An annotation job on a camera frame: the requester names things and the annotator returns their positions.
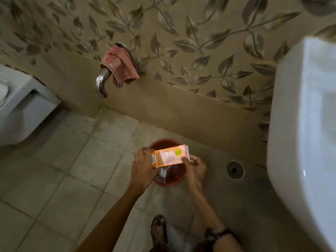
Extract person's right hand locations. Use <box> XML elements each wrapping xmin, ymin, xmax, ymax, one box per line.
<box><xmin>180</xmin><ymin>154</ymin><xmax>208</xmax><ymax>193</ymax></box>

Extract person's left hand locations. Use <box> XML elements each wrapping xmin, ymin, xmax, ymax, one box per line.
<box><xmin>129</xmin><ymin>147</ymin><xmax>161</xmax><ymax>194</ymax></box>

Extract orange soap box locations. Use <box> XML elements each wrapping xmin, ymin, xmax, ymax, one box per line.
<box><xmin>151</xmin><ymin>144</ymin><xmax>191</xmax><ymax>169</ymax></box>

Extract white wash basin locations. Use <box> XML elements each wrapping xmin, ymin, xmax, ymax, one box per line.
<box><xmin>267</xmin><ymin>36</ymin><xmax>336</xmax><ymax>252</ymax></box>

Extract person's right forearm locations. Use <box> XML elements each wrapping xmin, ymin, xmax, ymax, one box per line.
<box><xmin>188</xmin><ymin>185</ymin><xmax>245</xmax><ymax>252</ymax></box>

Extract person's left forearm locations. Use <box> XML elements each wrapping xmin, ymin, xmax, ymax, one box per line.
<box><xmin>75</xmin><ymin>185</ymin><xmax>149</xmax><ymax>252</ymax></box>

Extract red plastic bucket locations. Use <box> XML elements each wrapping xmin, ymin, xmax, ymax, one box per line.
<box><xmin>147</xmin><ymin>138</ymin><xmax>195</xmax><ymax>188</ymax></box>

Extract round floor drain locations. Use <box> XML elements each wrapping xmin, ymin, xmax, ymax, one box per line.
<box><xmin>226</xmin><ymin>161</ymin><xmax>245</xmax><ymax>180</ymax></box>

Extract brown sandal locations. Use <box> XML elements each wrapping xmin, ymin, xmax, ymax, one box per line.
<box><xmin>150</xmin><ymin>214</ymin><xmax>169</xmax><ymax>252</ymax></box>

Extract pink checked cloth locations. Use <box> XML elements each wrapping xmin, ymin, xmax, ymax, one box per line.
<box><xmin>100</xmin><ymin>45</ymin><xmax>140</xmax><ymax>89</ymax></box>

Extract white toilet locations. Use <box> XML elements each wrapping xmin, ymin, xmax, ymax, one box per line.
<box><xmin>0</xmin><ymin>63</ymin><xmax>62</xmax><ymax>148</ymax></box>

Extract black thread bracelet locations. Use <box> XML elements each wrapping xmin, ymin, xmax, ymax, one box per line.
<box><xmin>204</xmin><ymin>227</ymin><xmax>238</xmax><ymax>243</ymax></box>

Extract chrome wall tap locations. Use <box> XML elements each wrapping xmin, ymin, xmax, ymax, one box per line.
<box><xmin>94</xmin><ymin>43</ymin><xmax>137</xmax><ymax>99</ymax></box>

